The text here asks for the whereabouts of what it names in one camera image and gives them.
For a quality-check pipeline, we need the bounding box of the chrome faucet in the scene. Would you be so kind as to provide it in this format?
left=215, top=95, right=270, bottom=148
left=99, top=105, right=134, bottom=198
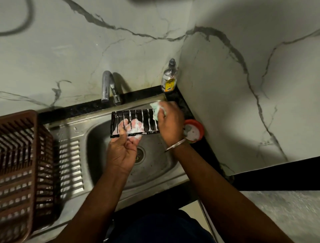
left=101, top=70, right=122, bottom=105

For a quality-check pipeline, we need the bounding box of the brown plastic dish basket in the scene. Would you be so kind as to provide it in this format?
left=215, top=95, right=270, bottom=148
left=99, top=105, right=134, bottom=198
left=0, top=110, right=55, bottom=243

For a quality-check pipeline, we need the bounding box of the person's right forearm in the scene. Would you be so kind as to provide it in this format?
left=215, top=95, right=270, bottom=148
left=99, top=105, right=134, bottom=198
left=171, top=143, right=293, bottom=243

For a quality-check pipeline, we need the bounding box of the black wire rack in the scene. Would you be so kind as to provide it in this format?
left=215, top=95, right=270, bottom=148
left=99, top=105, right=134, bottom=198
left=110, top=109, right=160, bottom=139

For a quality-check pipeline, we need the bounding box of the person's left forearm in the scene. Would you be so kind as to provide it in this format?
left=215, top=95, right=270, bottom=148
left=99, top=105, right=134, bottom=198
left=52, top=168, right=130, bottom=243

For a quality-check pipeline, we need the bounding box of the person's right hand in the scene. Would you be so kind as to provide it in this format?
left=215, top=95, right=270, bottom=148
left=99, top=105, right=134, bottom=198
left=157, top=101, right=187, bottom=148

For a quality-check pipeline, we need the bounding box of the orange round container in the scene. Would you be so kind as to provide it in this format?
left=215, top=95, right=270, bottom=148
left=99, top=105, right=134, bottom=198
left=183, top=119, right=205, bottom=144

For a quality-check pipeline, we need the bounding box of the person's left hand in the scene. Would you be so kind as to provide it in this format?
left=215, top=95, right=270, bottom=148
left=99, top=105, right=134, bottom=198
left=106, top=118, right=145, bottom=175

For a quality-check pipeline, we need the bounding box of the person's dark clothing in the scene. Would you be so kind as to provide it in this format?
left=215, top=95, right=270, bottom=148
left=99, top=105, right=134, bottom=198
left=105, top=210, right=215, bottom=243

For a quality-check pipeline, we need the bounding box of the stainless steel sink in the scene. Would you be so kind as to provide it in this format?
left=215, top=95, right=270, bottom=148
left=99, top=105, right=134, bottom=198
left=27, top=94, right=190, bottom=241

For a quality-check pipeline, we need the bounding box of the clear dish soap bottle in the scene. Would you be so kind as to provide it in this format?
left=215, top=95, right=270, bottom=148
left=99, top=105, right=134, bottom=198
left=161, top=58, right=178, bottom=92

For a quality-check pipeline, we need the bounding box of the green scrub pad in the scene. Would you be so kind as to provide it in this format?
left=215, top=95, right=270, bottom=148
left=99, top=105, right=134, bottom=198
left=150, top=100, right=167, bottom=122

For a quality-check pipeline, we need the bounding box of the silver bracelet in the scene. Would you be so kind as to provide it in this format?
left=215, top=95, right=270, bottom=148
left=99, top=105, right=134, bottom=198
left=164, top=138, right=187, bottom=153

